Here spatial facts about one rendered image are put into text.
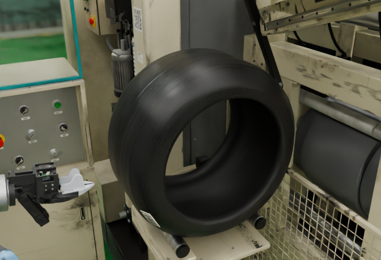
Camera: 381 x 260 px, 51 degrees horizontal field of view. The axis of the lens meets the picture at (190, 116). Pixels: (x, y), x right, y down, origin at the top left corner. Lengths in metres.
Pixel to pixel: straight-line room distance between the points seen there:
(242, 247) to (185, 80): 0.64
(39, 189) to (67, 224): 0.77
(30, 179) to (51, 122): 0.61
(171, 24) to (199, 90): 0.39
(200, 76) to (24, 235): 1.09
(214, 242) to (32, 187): 0.65
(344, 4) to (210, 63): 0.38
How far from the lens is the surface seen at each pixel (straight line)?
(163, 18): 1.34
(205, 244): 1.43
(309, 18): 1.26
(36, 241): 1.85
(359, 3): 1.13
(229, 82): 1.06
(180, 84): 1.03
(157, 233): 1.39
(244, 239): 1.46
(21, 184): 1.08
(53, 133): 1.68
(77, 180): 1.10
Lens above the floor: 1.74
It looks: 23 degrees down
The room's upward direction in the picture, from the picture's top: 1 degrees counter-clockwise
